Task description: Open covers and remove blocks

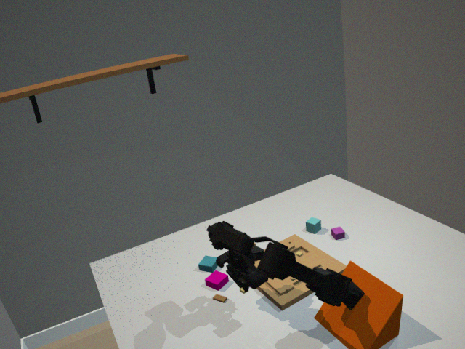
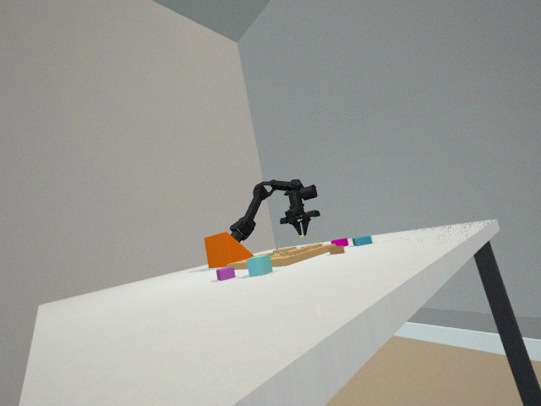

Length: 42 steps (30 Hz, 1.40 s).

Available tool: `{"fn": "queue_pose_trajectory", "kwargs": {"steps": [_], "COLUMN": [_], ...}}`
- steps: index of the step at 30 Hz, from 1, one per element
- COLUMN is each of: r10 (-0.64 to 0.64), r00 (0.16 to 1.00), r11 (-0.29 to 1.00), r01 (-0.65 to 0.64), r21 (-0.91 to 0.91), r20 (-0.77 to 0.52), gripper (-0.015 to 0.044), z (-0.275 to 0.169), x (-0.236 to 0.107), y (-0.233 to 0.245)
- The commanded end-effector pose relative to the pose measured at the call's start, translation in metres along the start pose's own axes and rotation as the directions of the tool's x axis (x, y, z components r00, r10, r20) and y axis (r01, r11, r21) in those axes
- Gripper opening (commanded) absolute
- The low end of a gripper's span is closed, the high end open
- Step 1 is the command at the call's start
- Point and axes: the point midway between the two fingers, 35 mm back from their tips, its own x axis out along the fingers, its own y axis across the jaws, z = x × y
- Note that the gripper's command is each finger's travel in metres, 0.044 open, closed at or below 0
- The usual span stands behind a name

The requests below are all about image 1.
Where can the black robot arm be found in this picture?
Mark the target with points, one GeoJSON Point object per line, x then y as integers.
{"type": "Point", "coordinates": [277, 262]}

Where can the magenta square block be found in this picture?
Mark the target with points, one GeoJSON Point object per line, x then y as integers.
{"type": "Point", "coordinates": [217, 280]}

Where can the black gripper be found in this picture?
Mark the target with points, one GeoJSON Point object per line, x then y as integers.
{"type": "Point", "coordinates": [240, 272]}

